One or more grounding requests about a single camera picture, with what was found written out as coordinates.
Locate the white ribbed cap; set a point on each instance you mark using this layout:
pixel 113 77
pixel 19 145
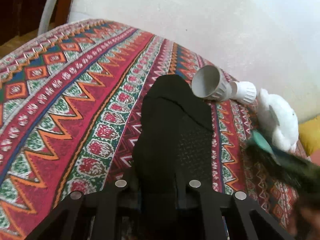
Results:
pixel 246 92

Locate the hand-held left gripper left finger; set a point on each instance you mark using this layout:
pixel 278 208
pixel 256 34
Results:
pixel 125 192

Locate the white rabbit plush toy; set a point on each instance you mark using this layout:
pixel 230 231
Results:
pixel 282 120

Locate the black sock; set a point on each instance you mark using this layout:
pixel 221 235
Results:
pixel 170 130

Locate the yellow pillow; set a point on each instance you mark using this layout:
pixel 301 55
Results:
pixel 311 135

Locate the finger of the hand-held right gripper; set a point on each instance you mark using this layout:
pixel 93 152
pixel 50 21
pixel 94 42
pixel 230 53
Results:
pixel 275 162

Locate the teal case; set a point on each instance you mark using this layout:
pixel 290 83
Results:
pixel 261 140

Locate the white ribbed cup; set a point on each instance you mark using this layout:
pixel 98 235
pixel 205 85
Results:
pixel 207 80

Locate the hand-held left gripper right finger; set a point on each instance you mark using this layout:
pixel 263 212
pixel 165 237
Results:
pixel 192 195

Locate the white pipe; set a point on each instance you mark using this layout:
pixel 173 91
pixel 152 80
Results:
pixel 48 7

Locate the dark wooden door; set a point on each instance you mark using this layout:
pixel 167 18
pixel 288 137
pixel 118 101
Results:
pixel 20 5

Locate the red patterned blanket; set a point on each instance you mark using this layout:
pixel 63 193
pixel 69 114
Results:
pixel 62 105

